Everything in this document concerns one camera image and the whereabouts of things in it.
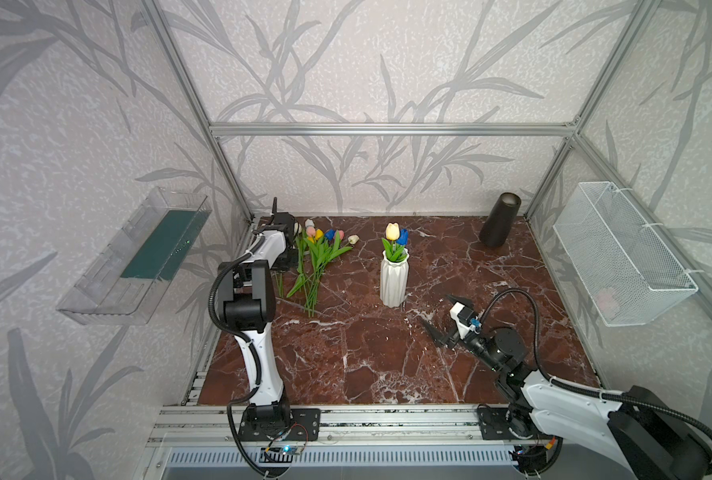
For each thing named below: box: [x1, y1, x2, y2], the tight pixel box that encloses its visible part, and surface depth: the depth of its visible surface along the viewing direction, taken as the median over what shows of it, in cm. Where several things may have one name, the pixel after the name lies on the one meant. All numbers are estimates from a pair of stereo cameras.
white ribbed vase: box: [379, 249, 410, 309], surface depth 84 cm
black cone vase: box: [479, 192, 522, 247], surface depth 105 cm
